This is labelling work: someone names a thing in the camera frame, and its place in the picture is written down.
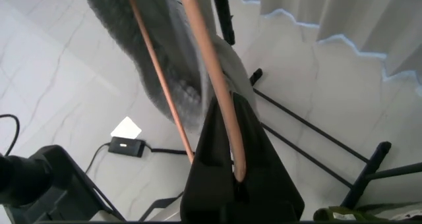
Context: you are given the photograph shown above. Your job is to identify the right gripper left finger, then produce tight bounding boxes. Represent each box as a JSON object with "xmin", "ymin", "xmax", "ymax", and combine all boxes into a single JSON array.
[{"xmin": 180, "ymin": 95, "xmax": 237, "ymax": 223}]

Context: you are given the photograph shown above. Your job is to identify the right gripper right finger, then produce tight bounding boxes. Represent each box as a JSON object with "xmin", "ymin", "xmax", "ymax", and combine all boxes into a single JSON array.
[{"xmin": 232, "ymin": 91, "xmax": 305, "ymax": 223}]

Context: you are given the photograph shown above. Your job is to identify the pink clothes hanger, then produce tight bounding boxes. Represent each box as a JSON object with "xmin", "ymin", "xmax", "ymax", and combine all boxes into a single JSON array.
[{"xmin": 124, "ymin": 0, "xmax": 247, "ymax": 183}]

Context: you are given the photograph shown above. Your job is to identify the pale grey shorts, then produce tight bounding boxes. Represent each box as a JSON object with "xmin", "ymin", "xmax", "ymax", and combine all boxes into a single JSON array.
[{"xmin": 78, "ymin": 0, "xmax": 261, "ymax": 132}]

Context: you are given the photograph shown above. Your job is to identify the black clothes rack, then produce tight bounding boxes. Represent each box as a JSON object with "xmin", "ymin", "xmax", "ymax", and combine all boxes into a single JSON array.
[{"xmin": 210, "ymin": 0, "xmax": 422, "ymax": 209}]

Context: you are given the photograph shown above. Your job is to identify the black power adapter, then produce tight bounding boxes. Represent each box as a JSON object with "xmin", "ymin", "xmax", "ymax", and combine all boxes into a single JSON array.
[{"xmin": 107, "ymin": 136, "xmax": 146, "ymax": 158}]

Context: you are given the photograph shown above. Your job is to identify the white curtain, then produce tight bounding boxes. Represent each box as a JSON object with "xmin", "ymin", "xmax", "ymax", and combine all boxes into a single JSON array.
[{"xmin": 227, "ymin": 0, "xmax": 422, "ymax": 88}]

